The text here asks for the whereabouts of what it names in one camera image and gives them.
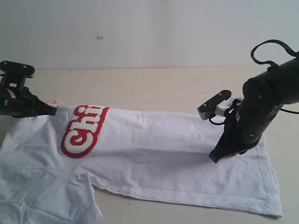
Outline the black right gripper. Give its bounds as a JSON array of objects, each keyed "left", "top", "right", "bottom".
[{"left": 209, "top": 76, "right": 282, "bottom": 163}]

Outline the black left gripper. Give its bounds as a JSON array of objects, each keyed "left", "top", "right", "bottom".
[{"left": 0, "top": 77, "right": 57, "bottom": 118}]

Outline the white t-shirt red lettering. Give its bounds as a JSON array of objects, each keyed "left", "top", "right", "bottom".
[{"left": 0, "top": 105, "right": 282, "bottom": 224}]

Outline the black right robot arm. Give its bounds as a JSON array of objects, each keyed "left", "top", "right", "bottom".
[{"left": 209, "top": 58, "right": 299, "bottom": 163}]

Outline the orange neck tag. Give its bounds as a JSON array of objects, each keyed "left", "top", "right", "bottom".
[{"left": 46, "top": 100, "right": 57, "bottom": 105}]

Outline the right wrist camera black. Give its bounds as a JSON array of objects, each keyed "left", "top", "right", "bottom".
[{"left": 197, "top": 90, "right": 243, "bottom": 120}]

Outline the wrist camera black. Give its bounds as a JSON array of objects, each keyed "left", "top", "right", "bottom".
[
  {"left": 0, "top": 61, "right": 35, "bottom": 78},
  {"left": 197, "top": 90, "right": 243, "bottom": 120}
]

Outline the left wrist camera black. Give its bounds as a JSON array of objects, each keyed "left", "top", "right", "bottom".
[{"left": 0, "top": 61, "right": 35, "bottom": 78}]

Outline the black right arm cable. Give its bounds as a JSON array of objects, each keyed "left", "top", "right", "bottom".
[{"left": 250, "top": 39, "right": 299, "bottom": 68}]

